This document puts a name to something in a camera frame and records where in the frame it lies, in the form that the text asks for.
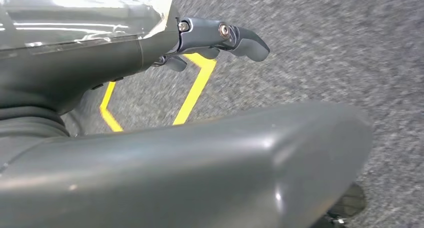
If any yellow floor tape square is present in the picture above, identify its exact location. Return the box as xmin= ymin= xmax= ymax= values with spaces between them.
xmin=99 ymin=52 xmax=218 ymax=133

